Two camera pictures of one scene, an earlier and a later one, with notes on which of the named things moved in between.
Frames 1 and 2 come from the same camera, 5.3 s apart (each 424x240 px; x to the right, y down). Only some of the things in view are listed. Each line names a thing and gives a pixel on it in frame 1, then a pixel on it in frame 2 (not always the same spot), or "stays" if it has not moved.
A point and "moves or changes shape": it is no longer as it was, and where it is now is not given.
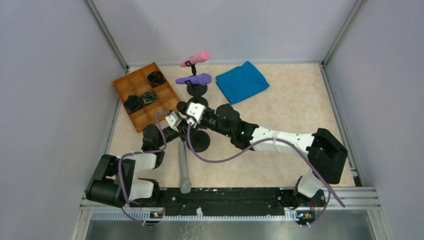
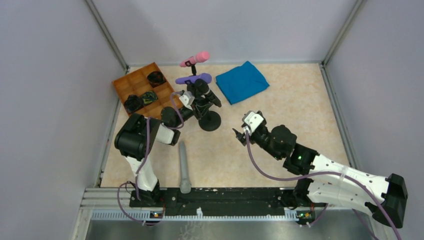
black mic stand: [199, 141] moves or changes shape
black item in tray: [156, 78] stays
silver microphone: [185, 183] stays
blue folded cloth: [241, 82] stays
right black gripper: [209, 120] → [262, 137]
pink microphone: [201, 56] stays
